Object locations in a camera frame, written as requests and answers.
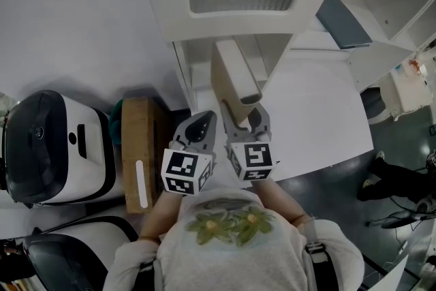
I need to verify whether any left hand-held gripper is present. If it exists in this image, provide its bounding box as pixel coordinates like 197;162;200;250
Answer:
160;110;218;197

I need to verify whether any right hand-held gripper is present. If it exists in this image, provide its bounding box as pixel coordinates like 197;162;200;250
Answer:
219;100;275;182

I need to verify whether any person's left forearm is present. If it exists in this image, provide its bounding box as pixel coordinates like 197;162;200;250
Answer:
138;189;185;243

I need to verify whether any person's right forearm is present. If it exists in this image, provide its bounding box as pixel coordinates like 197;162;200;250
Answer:
250;178;313;226

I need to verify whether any brown cardboard box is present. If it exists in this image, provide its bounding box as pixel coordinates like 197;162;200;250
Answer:
121;97;172;215

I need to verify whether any white upper cabinet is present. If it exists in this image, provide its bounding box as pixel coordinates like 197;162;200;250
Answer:
131;0;436;181

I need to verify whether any teal round object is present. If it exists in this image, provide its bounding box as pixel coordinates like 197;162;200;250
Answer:
108;98;124;147

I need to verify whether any grey padded stool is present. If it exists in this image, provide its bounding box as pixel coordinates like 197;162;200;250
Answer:
359;87;392;126

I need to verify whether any light grey printed t-shirt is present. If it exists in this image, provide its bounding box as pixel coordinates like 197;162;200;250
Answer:
104;189;365;291

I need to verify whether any dark grey flat folder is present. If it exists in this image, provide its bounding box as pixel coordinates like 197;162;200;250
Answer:
315;0;374;50

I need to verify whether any white black rounded machine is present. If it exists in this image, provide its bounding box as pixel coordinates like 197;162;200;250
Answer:
22;215;141;291
0;89;117;206

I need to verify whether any white dressing table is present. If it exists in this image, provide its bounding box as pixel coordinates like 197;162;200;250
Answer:
388;44;436;122

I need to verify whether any small orange white item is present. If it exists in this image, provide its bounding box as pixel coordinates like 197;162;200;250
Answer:
407;59;423;75

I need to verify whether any grey stand base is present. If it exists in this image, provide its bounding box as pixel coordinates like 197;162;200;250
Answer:
415;198;436;215

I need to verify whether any white flat panel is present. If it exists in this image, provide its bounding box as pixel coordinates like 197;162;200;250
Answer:
362;254;409;291

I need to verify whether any grey black shoulder strap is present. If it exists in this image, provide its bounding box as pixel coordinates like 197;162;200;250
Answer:
302;217;342;291
137;257;165;291

